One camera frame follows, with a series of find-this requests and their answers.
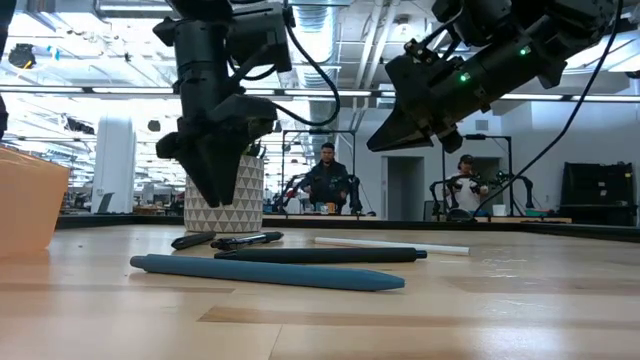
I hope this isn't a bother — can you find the black cabinet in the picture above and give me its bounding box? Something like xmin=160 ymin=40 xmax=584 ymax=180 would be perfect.
xmin=558 ymin=161 xmax=640 ymax=227

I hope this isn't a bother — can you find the black pen scale print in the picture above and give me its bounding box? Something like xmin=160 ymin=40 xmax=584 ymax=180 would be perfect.
xmin=213 ymin=246 xmax=429 ymax=265

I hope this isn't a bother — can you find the orange plastic bin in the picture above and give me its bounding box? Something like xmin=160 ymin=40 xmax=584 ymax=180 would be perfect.
xmin=0 ymin=147 xmax=71 ymax=260

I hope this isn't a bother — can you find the glossy black clip pen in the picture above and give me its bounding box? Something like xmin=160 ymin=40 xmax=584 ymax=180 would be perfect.
xmin=210 ymin=230 xmax=285 ymax=251

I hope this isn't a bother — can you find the silver spiral ventilation duct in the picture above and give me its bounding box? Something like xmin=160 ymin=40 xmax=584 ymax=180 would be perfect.
xmin=289 ymin=4 xmax=342 ymax=132

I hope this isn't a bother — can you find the white pencil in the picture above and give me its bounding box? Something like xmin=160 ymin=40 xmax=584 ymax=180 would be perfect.
xmin=313 ymin=236 xmax=472 ymax=257

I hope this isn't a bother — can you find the grey white triangle-pattern pot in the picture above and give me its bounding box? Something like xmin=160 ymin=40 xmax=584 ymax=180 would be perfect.
xmin=183 ymin=154 xmax=265 ymax=234

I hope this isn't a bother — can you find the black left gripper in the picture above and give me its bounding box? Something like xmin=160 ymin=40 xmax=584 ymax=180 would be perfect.
xmin=154 ymin=94 xmax=280 ymax=209

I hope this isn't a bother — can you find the long light strip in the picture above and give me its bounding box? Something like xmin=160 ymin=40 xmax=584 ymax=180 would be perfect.
xmin=0 ymin=84 xmax=640 ymax=103

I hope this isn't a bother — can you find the black ceiling spotlight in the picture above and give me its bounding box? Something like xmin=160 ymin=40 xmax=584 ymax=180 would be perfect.
xmin=7 ymin=42 xmax=37 ymax=70

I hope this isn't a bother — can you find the blue pen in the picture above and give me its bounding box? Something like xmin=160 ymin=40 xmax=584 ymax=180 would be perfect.
xmin=129 ymin=253 xmax=407 ymax=293

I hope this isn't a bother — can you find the person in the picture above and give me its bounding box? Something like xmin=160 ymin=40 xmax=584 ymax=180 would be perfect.
xmin=447 ymin=153 xmax=489 ymax=214
xmin=301 ymin=142 xmax=351 ymax=215

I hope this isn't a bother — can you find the long black cable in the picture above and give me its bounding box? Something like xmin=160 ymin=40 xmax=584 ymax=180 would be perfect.
xmin=472 ymin=0 xmax=626 ymax=219

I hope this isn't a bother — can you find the white square column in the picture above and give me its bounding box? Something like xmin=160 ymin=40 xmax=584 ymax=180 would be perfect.
xmin=91 ymin=117 xmax=137 ymax=215

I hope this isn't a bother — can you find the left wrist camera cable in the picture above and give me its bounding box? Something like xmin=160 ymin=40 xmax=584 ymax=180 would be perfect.
xmin=277 ymin=9 xmax=342 ymax=129

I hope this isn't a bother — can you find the black background rig frame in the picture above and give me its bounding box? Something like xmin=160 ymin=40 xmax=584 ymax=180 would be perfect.
xmin=441 ymin=133 xmax=514 ymax=217
xmin=281 ymin=128 xmax=358 ymax=217

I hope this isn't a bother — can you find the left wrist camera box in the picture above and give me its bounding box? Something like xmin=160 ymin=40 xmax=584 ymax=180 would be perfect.
xmin=227 ymin=2 xmax=295 ymax=74

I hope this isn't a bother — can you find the background wooden table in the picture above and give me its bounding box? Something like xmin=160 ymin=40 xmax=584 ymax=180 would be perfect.
xmin=473 ymin=215 xmax=574 ymax=225
xmin=262 ymin=213 xmax=380 ymax=222

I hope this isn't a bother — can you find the black metal table frame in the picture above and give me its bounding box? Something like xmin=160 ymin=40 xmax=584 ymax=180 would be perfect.
xmin=54 ymin=213 xmax=640 ymax=245

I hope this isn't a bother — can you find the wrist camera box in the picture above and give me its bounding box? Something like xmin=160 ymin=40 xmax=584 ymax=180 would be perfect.
xmin=432 ymin=0 xmax=526 ymax=49
xmin=227 ymin=2 xmax=295 ymax=74

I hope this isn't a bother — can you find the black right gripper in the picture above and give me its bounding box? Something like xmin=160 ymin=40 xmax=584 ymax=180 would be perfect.
xmin=366 ymin=39 xmax=496 ymax=155

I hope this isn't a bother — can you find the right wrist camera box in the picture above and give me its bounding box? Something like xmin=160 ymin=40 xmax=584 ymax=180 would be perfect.
xmin=432 ymin=0 xmax=526 ymax=49

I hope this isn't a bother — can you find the matte black pen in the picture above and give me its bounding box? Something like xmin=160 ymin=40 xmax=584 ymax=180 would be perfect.
xmin=170 ymin=231 xmax=218 ymax=251

